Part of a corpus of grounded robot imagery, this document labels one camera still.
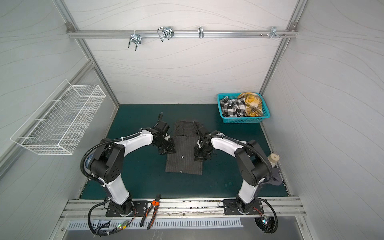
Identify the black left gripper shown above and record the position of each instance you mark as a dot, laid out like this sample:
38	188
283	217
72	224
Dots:
171	148

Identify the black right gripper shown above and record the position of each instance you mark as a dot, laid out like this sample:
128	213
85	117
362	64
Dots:
202	151

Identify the dark grey striped shirt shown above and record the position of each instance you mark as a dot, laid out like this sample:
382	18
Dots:
185	137

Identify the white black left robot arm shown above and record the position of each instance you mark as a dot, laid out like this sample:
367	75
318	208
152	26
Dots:
105	163

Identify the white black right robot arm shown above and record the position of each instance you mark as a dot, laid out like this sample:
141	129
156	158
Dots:
254	166

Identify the black white plaid shirt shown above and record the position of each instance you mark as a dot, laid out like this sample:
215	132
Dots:
232	108

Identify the teal plastic basket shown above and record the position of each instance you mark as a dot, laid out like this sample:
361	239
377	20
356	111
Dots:
242	120

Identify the yellow plaid shirt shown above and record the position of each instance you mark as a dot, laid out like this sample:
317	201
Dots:
253	104

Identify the cream thread spool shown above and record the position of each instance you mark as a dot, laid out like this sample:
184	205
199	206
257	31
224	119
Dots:
273	159

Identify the blue white ceramic bowl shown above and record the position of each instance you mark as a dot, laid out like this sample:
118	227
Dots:
88	160

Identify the black round fan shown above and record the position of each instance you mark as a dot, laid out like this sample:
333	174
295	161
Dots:
266	224

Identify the white slotted cable duct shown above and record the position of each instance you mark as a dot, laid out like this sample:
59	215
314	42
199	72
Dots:
196	223

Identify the white wire basket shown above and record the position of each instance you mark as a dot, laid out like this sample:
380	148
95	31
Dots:
59	124

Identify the metal wire hook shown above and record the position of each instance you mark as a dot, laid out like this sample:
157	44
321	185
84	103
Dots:
165	33

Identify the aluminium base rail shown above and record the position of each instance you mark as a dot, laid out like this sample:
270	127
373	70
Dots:
193	208

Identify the small metal ring clamp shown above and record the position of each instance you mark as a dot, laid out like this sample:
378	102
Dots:
201	32

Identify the aluminium horizontal rail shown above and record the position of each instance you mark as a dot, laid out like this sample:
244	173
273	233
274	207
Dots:
179	34

